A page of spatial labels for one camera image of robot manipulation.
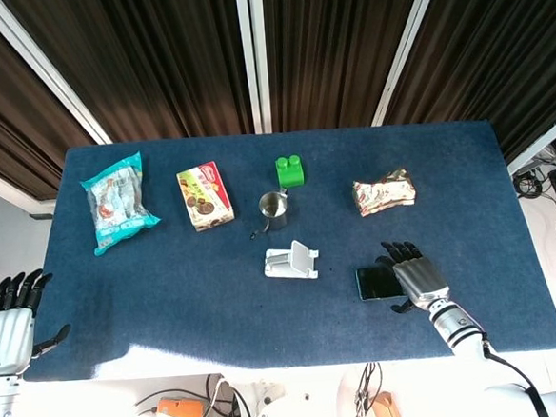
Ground wooden block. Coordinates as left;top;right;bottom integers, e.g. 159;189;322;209
372;389;405;417

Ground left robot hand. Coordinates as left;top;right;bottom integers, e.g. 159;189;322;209
0;268;74;377

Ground dark brown curtain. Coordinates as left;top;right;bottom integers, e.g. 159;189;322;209
0;0;103;205
3;0;255;151
262;0;439;134
377;0;556;173

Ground green toy building block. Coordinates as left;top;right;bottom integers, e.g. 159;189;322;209
273;153;308;189

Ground chocolate cookie box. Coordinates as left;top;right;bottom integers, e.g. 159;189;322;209
175;160;237;234

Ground crumpled gold red wrapper packet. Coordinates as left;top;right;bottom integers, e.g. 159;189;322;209
350;169;419;218

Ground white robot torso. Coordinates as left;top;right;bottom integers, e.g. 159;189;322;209
248;388;342;417

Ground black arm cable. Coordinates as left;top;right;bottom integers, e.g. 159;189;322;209
480;335;549;417

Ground teal snack bag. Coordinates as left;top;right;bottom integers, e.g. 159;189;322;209
78;149;164;258

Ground white double frame post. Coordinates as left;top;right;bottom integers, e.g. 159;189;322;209
234;0;274;135

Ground stainless steel cup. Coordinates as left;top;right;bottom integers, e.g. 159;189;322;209
248;189;292;239

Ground orange plastic block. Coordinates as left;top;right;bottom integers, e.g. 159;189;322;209
156;394;209;417

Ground blue table cloth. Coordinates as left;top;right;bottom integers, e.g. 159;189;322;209
6;112;556;387

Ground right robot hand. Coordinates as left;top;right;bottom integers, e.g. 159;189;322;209
373;236;454;316

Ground white phone stand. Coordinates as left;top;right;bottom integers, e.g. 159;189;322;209
261;237;322;282

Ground black floor cable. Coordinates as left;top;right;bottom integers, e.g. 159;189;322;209
512;169;553;201

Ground black smartphone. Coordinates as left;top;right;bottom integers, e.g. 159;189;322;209
355;264;407;303

